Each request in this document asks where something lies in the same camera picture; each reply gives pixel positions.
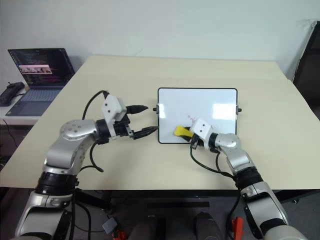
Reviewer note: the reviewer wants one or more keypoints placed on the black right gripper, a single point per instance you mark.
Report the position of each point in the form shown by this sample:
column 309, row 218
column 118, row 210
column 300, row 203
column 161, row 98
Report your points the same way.
column 194, row 142

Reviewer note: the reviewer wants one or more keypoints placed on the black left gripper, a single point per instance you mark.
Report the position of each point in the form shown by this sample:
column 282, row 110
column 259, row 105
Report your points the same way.
column 122, row 129

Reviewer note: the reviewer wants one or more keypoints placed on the yellow whiteboard eraser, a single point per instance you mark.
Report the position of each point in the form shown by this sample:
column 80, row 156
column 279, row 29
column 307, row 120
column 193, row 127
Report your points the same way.
column 180, row 131

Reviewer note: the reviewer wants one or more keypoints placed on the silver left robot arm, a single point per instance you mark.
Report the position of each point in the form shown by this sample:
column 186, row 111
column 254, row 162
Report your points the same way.
column 72, row 150

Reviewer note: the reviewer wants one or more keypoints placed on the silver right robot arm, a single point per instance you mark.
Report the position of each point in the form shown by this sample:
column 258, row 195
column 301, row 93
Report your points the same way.
column 240, row 160

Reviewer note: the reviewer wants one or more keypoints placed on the black-framed small whiteboard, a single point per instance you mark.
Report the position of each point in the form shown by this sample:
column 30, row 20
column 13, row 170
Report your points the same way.
column 200, row 107

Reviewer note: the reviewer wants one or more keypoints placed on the dark rounded shape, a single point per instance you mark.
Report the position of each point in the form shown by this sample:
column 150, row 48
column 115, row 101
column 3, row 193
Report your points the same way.
column 207, row 226

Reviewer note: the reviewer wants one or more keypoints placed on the orange-red clamp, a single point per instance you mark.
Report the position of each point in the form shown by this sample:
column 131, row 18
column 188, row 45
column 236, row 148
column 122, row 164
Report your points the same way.
column 121, row 235
column 238, row 225

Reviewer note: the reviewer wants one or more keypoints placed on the open grey laptop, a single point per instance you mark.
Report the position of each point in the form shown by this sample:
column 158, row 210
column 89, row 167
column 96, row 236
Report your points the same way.
column 37, row 95

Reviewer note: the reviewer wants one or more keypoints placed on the small grey box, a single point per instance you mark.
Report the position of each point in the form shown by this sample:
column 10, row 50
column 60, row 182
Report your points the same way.
column 110, row 224

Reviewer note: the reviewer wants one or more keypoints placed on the white side desk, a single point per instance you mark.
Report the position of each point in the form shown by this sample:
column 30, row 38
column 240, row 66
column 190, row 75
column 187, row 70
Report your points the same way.
column 20, row 120

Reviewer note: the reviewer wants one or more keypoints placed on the black handheld controller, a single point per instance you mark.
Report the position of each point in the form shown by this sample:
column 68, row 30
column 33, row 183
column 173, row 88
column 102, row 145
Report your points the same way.
column 10, row 93

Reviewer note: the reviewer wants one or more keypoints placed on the dark framed panel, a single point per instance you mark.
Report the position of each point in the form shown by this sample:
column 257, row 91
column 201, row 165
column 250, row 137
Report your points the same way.
column 308, row 70

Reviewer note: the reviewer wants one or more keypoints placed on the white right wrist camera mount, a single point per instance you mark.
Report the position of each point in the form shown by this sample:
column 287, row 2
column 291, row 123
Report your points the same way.
column 201, row 128

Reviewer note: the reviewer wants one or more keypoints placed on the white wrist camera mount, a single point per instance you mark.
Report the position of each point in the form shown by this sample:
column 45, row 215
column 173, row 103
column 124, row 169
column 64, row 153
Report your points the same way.
column 112, row 106
column 201, row 128

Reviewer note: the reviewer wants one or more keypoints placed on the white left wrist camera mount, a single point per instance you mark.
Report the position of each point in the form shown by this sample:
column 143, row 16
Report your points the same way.
column 112, row 106

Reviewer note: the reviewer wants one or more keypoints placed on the black table frame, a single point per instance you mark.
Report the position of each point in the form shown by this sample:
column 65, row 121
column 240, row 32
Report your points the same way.
column 175, row 193

